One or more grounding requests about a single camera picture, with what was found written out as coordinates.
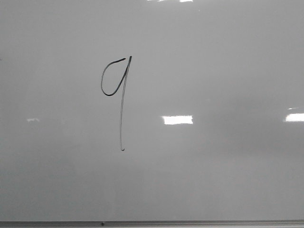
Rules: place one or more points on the white whiteboard with aluminium frame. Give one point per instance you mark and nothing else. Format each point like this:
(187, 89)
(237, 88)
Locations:
(117, 110)

